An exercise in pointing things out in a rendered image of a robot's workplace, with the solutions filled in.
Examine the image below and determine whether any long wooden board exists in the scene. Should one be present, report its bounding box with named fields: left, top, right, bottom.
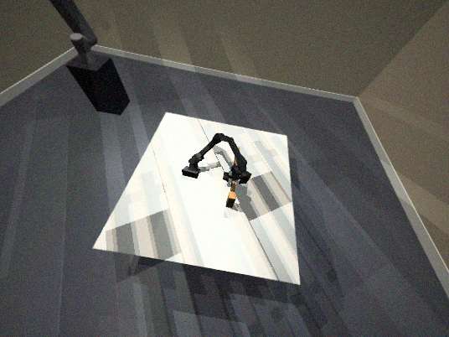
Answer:
left=230, top=159, right=238, bottom=192

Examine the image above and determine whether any dark brown wooden post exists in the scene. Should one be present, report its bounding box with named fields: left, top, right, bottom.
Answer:
left=225, top=191, right=237, bottom=208

